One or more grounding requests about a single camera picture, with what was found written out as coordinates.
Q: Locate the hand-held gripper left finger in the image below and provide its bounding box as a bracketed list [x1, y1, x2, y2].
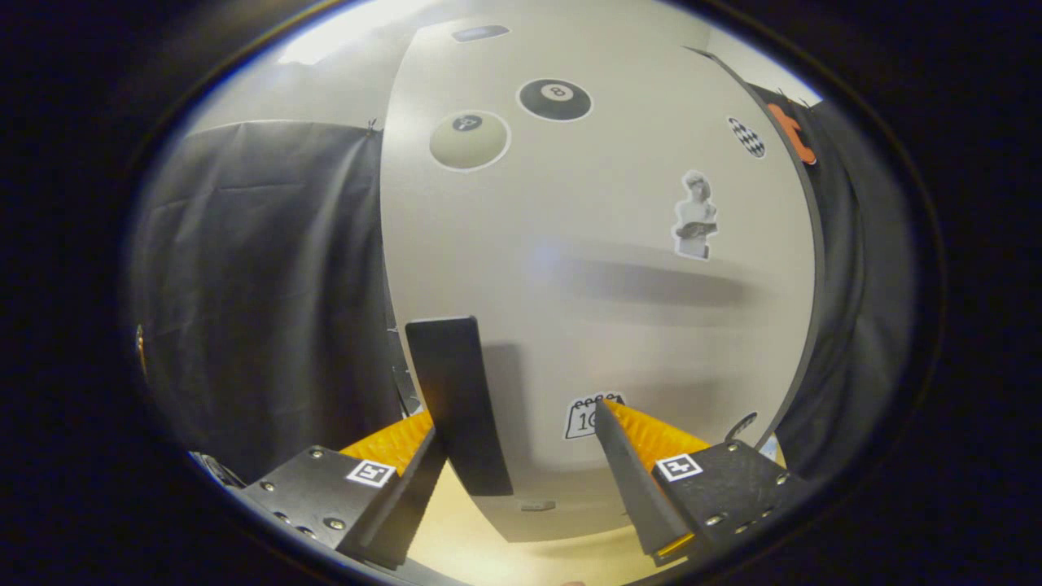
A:
[232, 409, 449, 572]

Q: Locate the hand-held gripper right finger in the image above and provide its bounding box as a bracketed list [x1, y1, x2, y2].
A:
[593, 397, 812, 569]

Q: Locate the black door handle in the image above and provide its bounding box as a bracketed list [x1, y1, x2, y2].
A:
[405, 316, 515, 497]

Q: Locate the black backdrop cloth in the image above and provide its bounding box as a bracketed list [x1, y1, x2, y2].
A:
[126, 81, 917, 489]

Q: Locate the dark grey cabinet body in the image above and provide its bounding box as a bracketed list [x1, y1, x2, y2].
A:
[688, 45, 827, 457]

